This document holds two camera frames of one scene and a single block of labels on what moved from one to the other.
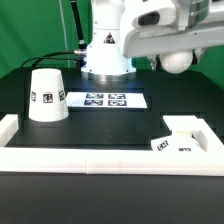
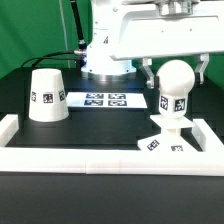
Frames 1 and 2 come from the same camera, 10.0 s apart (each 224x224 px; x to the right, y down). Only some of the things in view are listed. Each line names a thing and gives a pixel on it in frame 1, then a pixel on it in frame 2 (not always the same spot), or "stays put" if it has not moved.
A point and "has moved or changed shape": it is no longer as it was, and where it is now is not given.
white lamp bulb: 176,62 has moved or changed shape
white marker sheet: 105,100 stays put
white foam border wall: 110,160 stays put
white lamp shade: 48,101 stays put
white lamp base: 188,134 has moved or changed shape
